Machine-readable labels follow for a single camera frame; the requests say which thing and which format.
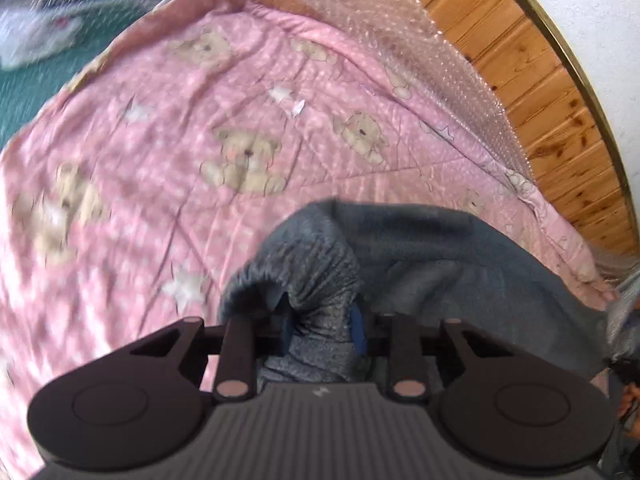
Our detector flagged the white plastic bag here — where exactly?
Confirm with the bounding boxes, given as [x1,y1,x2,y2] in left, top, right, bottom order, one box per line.
[0,7,85,71]

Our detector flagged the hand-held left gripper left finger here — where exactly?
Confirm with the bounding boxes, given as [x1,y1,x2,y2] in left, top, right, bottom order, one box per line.
[129,305,293,403]

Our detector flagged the green mattress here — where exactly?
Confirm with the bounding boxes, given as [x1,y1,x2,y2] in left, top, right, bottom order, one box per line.
[0,0,151,148]

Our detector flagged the grey sweat pants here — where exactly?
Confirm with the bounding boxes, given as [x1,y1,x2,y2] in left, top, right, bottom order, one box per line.
[217,199,621,396]

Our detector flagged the person's right hand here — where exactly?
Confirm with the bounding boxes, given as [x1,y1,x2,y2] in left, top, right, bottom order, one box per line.
[617,384,640,423]

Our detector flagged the clear bubble wrap sheet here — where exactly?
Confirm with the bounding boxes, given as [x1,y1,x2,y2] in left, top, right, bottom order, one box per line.
[220,0,536,181]

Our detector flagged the pink bear print blanket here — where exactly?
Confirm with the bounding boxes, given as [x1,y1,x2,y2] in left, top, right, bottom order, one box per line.
[0,0,618,466]

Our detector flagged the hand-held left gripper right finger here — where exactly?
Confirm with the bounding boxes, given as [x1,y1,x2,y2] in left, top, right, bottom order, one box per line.
[350,305,501,403]

